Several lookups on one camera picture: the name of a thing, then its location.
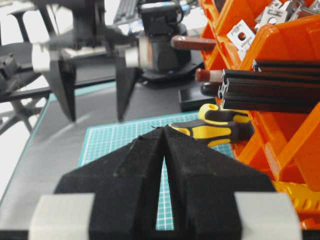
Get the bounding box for yellow black screwdriver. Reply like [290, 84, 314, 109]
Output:
[198, 103, 250, 124]
[170, 119, 255, 147]

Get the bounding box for brown wooden tool handle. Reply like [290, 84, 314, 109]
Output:
[170, 35, 216, 51]

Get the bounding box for orange container rack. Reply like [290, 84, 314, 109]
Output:
[202, 0, 320, 230]

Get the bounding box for red white tool handle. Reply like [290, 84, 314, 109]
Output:
[195, 68, 223, 82]

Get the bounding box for grey metal bracket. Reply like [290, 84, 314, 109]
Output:
[255, 0, 306, 26]

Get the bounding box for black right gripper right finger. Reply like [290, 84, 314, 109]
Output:
[164, 126, 275, 240]

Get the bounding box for silver corner bracket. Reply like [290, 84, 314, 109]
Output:
[227, 19, 255, 61]

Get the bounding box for green cutting mat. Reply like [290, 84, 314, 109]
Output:
[77, 111, 235, 231]

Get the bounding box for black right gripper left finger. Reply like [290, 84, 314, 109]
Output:
[54, 127, 165, 240]

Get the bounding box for yellow black screwdriver lower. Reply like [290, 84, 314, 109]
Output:
[170, 119, 255, 147]

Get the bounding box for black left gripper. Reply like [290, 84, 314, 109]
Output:
[31, 0, 152, 122]

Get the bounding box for black aluminium extrusion bars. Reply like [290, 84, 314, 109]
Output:
[217, 59, 320, 114]

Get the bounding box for yellow black screwdriver upper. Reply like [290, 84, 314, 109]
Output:
[198, 103, 250, 124]

